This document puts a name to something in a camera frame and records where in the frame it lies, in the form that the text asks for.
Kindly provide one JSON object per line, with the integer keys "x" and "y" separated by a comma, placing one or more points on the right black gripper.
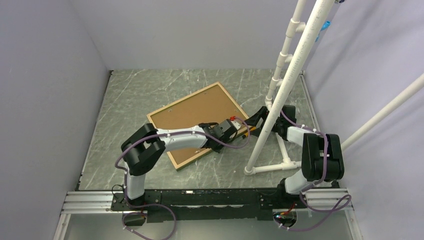
{"x": 263, "y": 113}

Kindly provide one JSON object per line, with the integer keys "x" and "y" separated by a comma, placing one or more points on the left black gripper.
{"x": 217, "y": 149}

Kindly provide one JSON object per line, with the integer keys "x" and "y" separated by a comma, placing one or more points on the green wooden picture frame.
{"x": 209, "y": 104}

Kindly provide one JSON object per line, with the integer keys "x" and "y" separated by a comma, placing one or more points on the orange handled screwdriver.
{"x": 245, "y": 135}

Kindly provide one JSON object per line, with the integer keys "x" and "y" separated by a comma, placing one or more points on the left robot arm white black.
{"x": 142, "y": 150}

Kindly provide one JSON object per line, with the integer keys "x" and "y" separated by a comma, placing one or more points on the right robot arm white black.
{"x": 321, "y": 156}

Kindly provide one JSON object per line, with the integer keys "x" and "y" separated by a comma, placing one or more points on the white PVC pipe stand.
{"x": 298, "y": 43}

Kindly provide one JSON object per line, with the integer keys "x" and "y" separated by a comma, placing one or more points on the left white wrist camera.
{"x": 238, "y": 124}

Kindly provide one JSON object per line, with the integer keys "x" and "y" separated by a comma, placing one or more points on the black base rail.
{"x": 162, "y": 205}

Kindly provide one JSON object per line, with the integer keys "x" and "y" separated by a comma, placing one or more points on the aluminium frame rail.
{"x": 99, "y": 202}

